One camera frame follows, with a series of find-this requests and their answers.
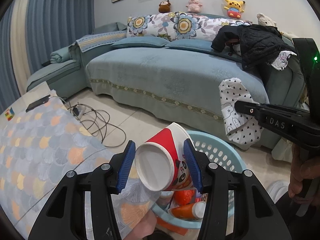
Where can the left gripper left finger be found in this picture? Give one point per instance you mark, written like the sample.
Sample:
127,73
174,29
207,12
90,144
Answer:
63,215

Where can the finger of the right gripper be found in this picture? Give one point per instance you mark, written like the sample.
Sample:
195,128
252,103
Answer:
295,125

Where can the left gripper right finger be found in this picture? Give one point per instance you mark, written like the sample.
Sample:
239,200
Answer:
255,214

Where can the orange paper cup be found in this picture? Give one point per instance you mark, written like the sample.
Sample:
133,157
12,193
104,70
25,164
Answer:
190,211

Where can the heart print white bag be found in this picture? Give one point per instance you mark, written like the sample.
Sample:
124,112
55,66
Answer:
241,129

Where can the orange plastic bag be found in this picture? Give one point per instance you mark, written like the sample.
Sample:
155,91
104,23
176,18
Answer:
182,198

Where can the red white paper cup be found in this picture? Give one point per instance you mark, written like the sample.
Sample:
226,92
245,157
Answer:
160,161

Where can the orange snack wrapper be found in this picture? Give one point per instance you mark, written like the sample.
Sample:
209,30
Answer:
176,229

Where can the person's right hand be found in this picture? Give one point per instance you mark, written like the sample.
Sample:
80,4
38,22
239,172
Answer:
301,171

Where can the black jacket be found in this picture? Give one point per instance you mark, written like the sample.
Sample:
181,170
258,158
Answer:
258,44

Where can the white bear plush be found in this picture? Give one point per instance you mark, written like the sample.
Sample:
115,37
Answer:
265,20

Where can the patterned tablecloth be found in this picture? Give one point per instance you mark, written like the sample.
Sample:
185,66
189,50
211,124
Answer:
39,147

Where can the light blue laundry basket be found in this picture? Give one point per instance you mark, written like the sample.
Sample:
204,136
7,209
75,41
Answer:
219,170

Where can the pikachu plush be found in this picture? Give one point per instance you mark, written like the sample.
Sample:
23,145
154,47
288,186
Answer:
234,8

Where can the white power strip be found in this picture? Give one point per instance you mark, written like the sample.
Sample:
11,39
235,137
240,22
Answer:
78,110

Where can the rubik's cube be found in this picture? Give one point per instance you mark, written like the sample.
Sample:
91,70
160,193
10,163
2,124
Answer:
9,114

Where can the black smartphone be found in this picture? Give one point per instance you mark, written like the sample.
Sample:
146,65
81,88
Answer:
38,103

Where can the pink pig plush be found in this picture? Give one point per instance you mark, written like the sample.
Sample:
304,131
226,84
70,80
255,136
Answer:
194,6

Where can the floral cushion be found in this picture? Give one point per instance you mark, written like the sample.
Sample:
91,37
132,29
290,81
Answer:
179,25

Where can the teal sofa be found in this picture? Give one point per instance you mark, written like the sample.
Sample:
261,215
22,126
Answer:
174,85

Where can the blue curtain left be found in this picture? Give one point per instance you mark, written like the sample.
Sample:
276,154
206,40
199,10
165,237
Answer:
10,90

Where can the blue curtain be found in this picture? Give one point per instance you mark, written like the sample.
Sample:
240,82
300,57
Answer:
10,90
53,24

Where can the brown monkey plush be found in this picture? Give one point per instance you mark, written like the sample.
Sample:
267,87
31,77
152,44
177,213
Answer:
164,7

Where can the folded teal blanket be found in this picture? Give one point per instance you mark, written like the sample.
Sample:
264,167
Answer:
60,56

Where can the cream curtain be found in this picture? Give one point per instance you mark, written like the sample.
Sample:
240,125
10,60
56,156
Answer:
18,38

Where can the blue curtain right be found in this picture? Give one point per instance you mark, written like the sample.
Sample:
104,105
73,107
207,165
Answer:
53,24

